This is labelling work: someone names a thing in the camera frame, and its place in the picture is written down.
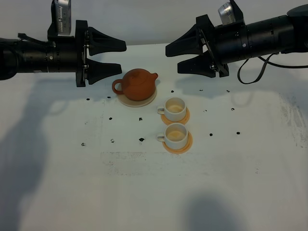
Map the near orange cup coaster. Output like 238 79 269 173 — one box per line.
162 132 193 154

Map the far white teacup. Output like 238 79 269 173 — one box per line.
157 97 187 122

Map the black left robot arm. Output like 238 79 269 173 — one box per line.
0 20 127 87

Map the white teacup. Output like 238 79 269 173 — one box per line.
156 123 189 150
157 97 187 122

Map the brown clay teapot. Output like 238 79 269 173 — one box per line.
112 69 158 101

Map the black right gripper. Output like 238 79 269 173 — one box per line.
166 0 248 78

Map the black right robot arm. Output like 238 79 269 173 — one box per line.
166 0 308 77

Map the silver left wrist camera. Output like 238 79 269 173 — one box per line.
53 0 71 36

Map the far orange cup coaster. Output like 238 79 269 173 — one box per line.
161 108 190 125

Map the beige round teapot coaster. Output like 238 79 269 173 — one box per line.
117 89 157 108

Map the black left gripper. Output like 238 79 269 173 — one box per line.
47 20 127 87

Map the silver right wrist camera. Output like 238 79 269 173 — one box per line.
218 2 236 25

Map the near white teacup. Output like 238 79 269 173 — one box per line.
156 123 189 150

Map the orange cup coaster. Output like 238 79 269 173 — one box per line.
162 132 193 154
161 108 190 125

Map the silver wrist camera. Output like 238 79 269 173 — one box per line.
218 2 236 25
53 0 71 36

